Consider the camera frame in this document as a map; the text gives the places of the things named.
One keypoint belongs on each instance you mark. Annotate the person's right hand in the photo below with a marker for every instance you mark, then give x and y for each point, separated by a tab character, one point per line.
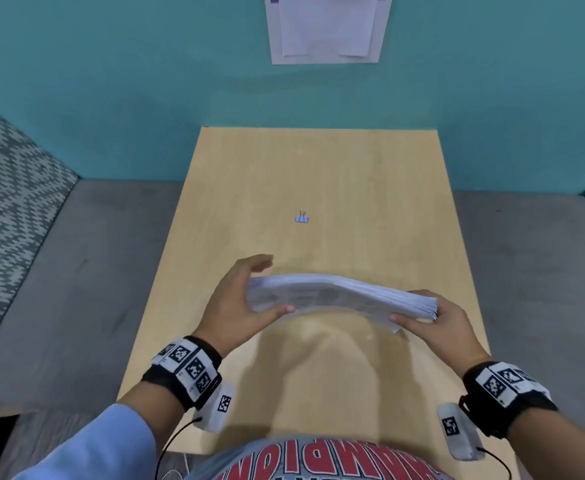
447	329

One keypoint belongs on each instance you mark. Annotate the person's left hand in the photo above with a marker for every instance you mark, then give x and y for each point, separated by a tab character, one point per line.
227	314

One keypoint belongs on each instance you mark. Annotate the person's right thumb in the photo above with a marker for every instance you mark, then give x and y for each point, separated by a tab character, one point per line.
412	321

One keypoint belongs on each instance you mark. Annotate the person's left thumb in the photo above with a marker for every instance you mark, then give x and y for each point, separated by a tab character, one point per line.
272	311

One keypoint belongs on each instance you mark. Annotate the stack of white paper sheets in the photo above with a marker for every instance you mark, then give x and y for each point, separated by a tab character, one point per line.
342	297

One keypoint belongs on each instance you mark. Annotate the person's left forearm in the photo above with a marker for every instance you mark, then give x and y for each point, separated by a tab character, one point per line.
122	434

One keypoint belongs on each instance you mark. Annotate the person's right forearm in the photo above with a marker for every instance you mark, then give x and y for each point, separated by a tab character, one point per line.
557	439

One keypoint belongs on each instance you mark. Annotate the wooden table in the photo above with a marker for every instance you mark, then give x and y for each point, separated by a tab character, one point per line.
317	244

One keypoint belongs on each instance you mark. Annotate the blue binder clip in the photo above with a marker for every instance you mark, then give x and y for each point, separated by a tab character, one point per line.
301	217

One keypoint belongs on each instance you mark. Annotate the black wristband with marker tags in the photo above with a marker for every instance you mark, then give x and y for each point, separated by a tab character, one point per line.
185	369
507	394

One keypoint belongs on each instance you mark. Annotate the grey shirt with red print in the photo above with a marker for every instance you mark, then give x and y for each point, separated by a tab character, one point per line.
317	462

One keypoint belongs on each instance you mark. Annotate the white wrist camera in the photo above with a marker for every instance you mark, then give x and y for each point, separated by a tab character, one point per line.
457	432
217	407

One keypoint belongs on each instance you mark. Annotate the white paper sheets on wall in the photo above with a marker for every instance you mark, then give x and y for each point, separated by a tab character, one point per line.
327	27

